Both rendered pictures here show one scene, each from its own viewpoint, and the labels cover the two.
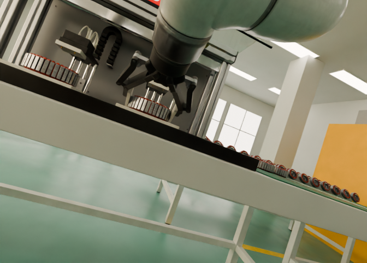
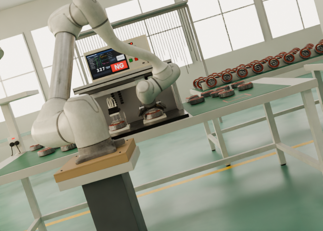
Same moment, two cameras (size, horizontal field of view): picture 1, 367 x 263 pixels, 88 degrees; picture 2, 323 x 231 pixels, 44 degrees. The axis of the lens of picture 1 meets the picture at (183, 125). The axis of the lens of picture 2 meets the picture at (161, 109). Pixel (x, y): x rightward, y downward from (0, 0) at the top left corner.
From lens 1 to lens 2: 2.06 m
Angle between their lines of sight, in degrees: 15
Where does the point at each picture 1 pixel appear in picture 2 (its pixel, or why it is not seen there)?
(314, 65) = not seen: outside the picture
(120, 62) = (125, 98)
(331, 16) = (175, 77)
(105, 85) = (126, 112)
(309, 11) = (169, 82)
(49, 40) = not seen: hidden behind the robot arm
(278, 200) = (195, 120)
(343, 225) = (218, 115)
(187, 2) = (146, 102)
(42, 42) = not seen: hidden behind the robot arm
